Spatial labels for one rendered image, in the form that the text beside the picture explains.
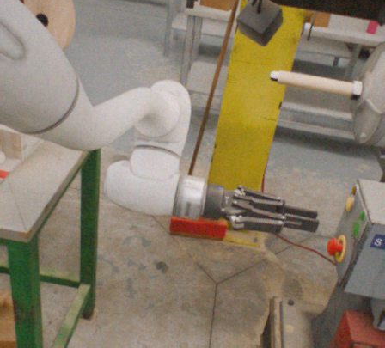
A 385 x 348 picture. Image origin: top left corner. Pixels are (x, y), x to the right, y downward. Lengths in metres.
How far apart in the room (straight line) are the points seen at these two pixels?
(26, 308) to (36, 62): 0.91
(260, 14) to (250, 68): 1.54
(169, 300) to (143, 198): 1.29
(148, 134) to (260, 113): 1.29
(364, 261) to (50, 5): 1.00
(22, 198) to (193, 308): 1.19
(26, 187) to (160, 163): 0.41
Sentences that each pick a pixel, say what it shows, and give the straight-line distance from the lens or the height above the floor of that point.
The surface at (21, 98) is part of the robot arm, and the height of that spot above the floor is 1.44.
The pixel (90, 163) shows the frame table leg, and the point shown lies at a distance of 1.55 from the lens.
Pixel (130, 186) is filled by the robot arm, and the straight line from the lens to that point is 0.92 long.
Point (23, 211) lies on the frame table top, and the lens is 1.13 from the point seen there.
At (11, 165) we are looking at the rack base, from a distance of 1.28.
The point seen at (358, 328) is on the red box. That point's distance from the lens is 1.47.
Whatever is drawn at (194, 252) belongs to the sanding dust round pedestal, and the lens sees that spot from 2.41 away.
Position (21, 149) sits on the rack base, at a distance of 1.28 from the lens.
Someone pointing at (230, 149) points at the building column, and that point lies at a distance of 2.26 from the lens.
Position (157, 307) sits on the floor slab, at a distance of 2.14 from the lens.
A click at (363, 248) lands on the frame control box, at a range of 1.00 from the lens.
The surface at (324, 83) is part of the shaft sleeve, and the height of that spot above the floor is 1.26.
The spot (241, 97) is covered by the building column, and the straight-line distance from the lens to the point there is 2.13.
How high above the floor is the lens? 1.64
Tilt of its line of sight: 31 degrees down
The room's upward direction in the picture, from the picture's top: 9 degrees clockwise
